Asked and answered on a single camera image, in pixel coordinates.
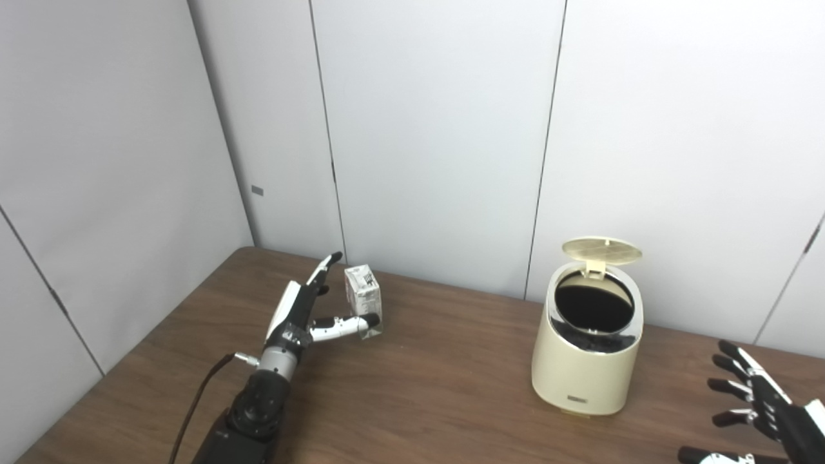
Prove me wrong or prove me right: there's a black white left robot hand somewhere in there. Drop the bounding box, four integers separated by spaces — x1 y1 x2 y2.
263 251 381 354

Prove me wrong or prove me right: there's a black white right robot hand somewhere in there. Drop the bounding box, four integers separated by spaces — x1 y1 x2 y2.
678 340 825 464

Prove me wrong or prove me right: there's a white green milk carton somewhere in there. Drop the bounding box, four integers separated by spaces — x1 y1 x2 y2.
344 264 383 340

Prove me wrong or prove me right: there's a cream-colored bin body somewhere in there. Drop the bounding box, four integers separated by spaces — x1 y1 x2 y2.
531 261 644 416

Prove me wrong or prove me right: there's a cream round bin lid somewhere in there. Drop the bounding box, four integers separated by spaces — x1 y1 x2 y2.
561 237 643 281

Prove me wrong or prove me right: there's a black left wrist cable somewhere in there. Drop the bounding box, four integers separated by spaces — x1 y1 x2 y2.
169 352 260 464

